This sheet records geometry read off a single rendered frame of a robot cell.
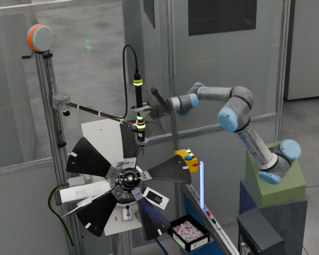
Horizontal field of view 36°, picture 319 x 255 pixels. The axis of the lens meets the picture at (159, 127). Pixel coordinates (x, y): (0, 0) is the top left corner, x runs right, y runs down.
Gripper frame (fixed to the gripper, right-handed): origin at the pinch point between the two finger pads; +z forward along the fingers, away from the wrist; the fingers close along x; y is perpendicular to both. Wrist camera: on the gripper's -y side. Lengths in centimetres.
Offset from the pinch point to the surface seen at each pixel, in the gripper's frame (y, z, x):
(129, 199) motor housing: 58, 7, 2
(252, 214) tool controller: 37, -38, -61
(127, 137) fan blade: 26.5, 1.1, 17.1
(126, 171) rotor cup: 36.5, 7.8, -2.1
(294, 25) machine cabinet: 61, -264, 261
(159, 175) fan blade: 42.8, -10.6, -3.6
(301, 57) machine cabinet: 103, -276, 260
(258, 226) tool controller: 37, -37, -70
